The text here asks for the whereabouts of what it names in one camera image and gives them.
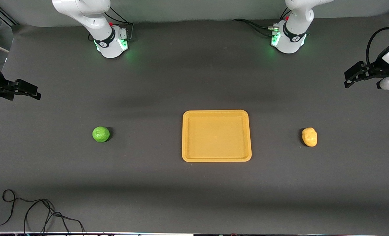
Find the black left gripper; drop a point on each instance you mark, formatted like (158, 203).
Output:
(373, 72)

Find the yellow potato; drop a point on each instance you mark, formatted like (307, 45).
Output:
(309, 137)

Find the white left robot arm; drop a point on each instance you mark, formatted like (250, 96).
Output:
(293, 39)

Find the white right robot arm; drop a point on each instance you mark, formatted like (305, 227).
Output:
(92, 19)

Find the yellow plastic tray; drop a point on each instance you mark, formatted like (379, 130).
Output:
(216, 136)

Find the dark grey table mat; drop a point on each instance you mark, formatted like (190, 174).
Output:
(181, 196)

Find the dark aluminium frame profile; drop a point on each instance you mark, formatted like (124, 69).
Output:
(7, 16)

